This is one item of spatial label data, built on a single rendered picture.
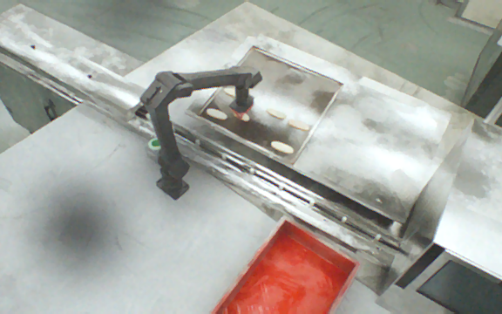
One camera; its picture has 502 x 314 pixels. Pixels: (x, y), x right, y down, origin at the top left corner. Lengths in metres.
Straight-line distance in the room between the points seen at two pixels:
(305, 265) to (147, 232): 0.60
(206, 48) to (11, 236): 1.34
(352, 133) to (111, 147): 1.06
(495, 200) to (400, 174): 0.53
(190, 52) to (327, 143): 0.97
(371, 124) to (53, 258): 1.38
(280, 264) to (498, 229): 0.71
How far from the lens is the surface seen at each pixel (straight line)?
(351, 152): 1.69
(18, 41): 2.38
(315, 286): 1.46
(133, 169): 1.71
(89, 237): 1.59
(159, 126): 1.30
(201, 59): 2.19
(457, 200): 1.19
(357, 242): 1.53
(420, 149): 1.78
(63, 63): 2.15
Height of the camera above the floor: 2.17
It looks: 52 degrees down
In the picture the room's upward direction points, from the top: 5 degrees clockwise
